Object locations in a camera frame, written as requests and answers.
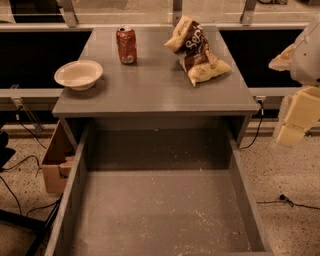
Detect black power cable right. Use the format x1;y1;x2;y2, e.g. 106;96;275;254
238;99;265;150

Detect open grey top drawer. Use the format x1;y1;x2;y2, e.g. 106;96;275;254
45;122;273;256

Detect brown chip bag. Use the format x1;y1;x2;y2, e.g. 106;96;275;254
165;16;231;86

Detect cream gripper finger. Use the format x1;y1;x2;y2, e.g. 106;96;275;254
276;86;320;147
268;45;294;71

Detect cardboard box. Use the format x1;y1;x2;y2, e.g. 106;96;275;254
42;122;75;193

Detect red coke can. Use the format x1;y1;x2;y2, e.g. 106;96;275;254
116;25;137;64

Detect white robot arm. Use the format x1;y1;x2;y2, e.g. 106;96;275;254
269;14;320;149

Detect white paper bowl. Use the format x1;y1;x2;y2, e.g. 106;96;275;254
54;60;103;91

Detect black stand base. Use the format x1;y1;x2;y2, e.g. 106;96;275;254
0;131;62;256

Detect black cable on floor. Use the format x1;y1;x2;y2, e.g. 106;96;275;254
255;194;320;211

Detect grey cabinet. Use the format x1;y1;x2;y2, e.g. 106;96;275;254
53;27;258;147

